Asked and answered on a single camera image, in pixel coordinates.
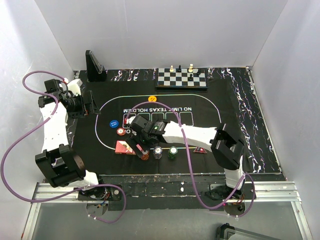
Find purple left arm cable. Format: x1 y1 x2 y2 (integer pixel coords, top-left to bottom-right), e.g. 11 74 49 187
0 70 128 224

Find blue small blind button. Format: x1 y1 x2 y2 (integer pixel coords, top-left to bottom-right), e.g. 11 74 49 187
109 119 119 129

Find yellow big blind button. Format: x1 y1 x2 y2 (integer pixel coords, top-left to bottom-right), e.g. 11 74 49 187
148 95 157 103

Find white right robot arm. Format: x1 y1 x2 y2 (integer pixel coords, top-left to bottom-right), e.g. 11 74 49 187
124 115 245 199

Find blue poker chip stack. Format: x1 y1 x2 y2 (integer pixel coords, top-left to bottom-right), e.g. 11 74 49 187
153 146 163 160

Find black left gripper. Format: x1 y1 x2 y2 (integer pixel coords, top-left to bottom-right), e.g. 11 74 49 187
66 91 101 120

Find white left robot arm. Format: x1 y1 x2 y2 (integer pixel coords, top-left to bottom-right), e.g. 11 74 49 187
35 78 107 200

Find black poker table mat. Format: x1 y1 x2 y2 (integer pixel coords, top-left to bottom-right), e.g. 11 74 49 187
65 67 254 176

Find black white chessboard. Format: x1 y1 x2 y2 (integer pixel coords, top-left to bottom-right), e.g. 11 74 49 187
155 68 208 92

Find green poker chip stack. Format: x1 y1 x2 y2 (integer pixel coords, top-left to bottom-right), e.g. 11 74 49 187
167 146 178 160

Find black card dealer shoe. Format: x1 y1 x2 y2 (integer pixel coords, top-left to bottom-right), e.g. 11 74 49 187
85 50 107 83

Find red playing card box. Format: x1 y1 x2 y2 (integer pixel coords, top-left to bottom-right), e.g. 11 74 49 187
114 140 135 155

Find red poker chip stack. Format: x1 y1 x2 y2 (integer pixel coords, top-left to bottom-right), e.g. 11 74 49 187
140 150 150 161

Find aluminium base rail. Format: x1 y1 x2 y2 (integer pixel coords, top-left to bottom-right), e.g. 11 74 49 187
33 180 301 202

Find white chess piece right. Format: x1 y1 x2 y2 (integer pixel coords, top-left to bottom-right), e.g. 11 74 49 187
188 63 193 73

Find red chips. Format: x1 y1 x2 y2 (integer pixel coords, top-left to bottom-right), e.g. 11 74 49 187
116 127 126 136

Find black chess piece left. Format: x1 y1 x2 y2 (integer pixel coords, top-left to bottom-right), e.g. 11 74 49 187
177 65 182 73

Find black triangular all-in marker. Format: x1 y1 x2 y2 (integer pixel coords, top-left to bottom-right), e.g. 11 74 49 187
193 147 207 154

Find black case corner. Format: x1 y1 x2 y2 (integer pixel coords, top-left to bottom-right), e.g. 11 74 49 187
216 223 278 240

